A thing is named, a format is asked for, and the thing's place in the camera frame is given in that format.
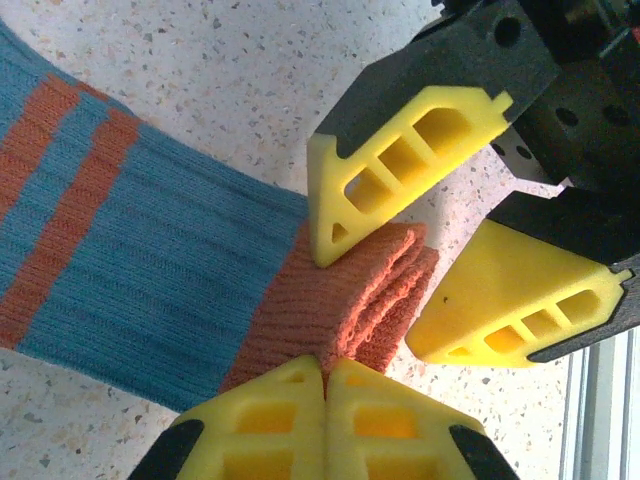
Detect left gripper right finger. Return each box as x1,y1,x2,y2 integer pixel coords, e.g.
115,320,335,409
325,357,521,480

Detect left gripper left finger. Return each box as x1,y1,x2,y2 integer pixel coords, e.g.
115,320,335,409
127,355,327,480

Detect blue orange striped sock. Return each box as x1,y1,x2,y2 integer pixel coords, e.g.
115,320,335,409
0,19,441,414

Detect long aluminium frame rail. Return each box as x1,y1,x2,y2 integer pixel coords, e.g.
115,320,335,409
558,327,640,480

